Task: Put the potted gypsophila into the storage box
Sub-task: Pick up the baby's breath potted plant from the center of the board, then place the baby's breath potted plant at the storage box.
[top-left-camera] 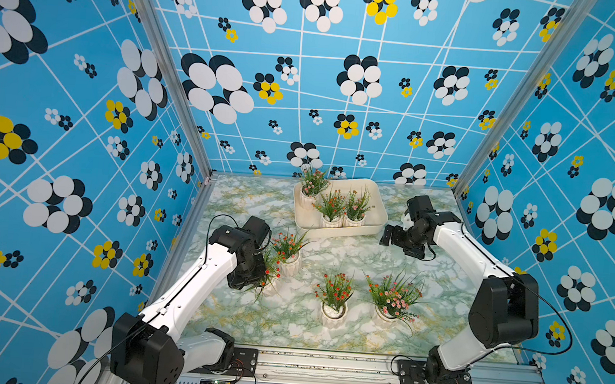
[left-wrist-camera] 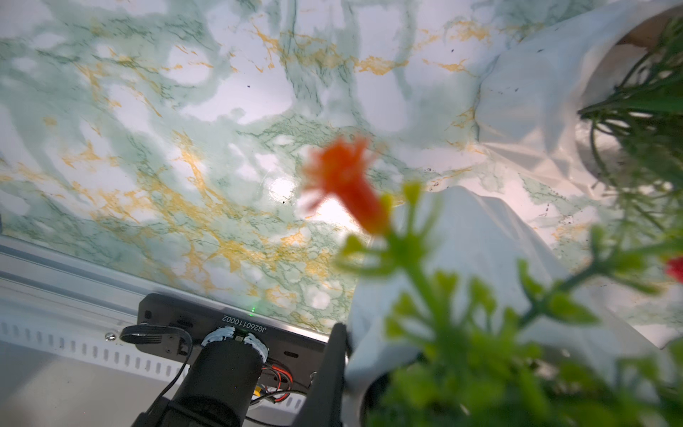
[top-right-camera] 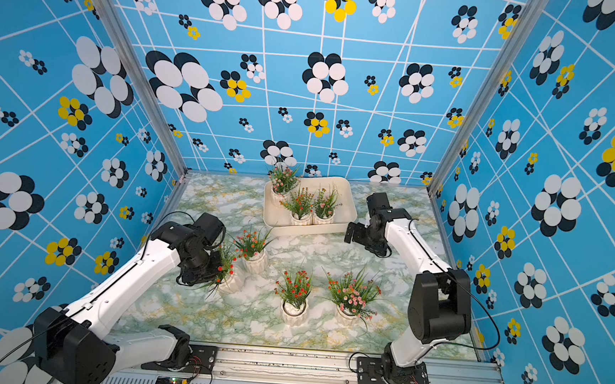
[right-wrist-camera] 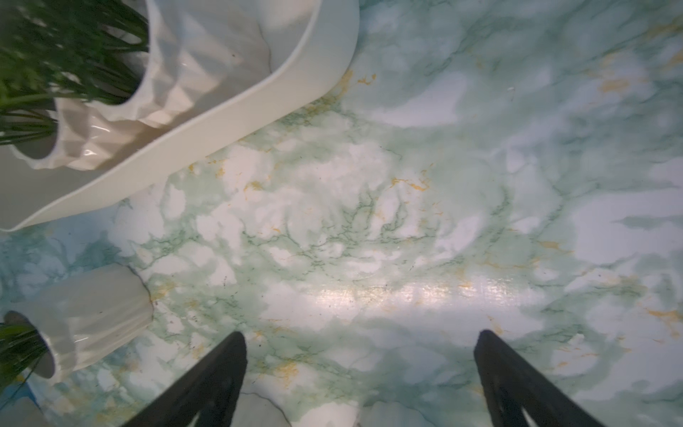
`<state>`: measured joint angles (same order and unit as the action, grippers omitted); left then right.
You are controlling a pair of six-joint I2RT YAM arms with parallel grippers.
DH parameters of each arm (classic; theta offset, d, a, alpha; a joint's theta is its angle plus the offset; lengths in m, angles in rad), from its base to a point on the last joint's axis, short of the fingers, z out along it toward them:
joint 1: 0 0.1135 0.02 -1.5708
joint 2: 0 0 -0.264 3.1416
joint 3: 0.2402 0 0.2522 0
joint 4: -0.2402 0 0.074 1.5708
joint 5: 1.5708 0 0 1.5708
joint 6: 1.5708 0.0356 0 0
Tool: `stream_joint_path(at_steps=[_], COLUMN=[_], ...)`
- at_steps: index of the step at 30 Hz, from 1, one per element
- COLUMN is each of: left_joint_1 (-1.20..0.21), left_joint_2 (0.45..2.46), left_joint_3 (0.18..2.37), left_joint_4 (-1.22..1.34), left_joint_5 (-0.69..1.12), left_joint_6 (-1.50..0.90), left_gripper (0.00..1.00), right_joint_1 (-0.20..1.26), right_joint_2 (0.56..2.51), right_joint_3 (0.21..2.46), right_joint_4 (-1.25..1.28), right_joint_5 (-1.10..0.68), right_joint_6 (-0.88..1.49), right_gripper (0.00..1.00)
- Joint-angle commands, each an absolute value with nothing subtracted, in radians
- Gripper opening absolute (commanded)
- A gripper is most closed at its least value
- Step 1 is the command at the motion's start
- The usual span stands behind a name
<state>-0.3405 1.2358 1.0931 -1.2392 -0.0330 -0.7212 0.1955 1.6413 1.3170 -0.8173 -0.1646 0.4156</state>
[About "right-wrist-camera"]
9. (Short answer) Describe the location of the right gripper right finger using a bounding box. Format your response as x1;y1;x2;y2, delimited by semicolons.
474;330;603;427

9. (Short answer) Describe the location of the white plastic storage box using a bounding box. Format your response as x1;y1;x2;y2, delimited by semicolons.
1;1;359;231

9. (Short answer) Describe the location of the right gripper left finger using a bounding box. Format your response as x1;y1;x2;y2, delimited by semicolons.
126;331;247;427

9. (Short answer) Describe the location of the potted gypsophila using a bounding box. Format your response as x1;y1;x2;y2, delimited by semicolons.
1;264;153;384
1;1;270;135
1;98;164;171

